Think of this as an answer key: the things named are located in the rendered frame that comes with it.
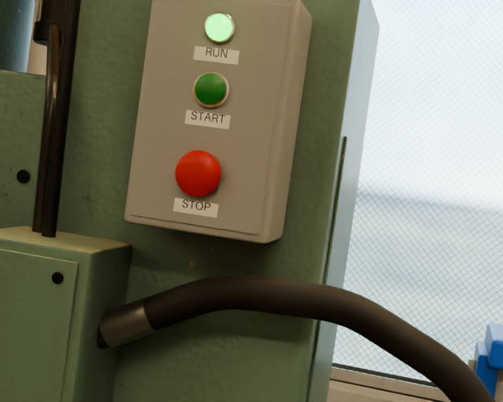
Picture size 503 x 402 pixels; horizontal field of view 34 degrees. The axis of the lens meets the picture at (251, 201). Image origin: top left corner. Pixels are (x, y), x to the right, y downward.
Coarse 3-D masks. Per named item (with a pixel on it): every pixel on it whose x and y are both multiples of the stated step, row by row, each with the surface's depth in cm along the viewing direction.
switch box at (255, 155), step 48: (192, 0) 54; (240, 0) 54; (288, 0) 53; (192, 48) 54; (240, 48) 54; (288, 48) 53; (144, 96) 55; (192, 96) 54; (240, 96) 54; (288, 96) 54; (144, 144) 55; (192, 144) 55; (240, 144) 54; (288, 144) 56; (144, 192) 55; (240, 192) 54; (240, 240) 54
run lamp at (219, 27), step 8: (216, 16) 53; (224, 16) 53; (208, 24) 53; (216, 24) 53; (224, 24) 53; (232, 24) 54; (208, 32) 54; (216, 32) 53; (224, 32) 53; (232, 32) 54; (216, 40) 54; (224, 40) 54
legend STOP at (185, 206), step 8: (176, 200) 55; (184, 200) 55; (192, 200) 55; (176, 208) 55; (184, 208) 55; (192, 208) 55; (200, 208) 54; (208, 208) 54; (216, 208) 54; (208, 216) 54; (216, 216) 54
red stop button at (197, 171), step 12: (192, 156) 54; (204, 156) 53; (180, 168) 54; (192, 168) 53; (204, 168) 53; (216, 168) 53; (180, 180) 54; (192, 180) 53; (204, 180) 53; (216, 180) 53; (192, 192) 54; (204, 192) 54
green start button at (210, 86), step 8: (208, 72) 54; (216, 72) 54; (200, 80) 54; (208, 80) 54; (216, 80) 53; (224, 80) 54; (200, 88) 54; (208, 88) 54; (216, 88) 53; (224, 88) 54; (200, 96) 54; (208, 96) 54; (216, 96) 53; (224, 96) 54; (200, 104) 54; (208, 104) 54; (216, 104) 54
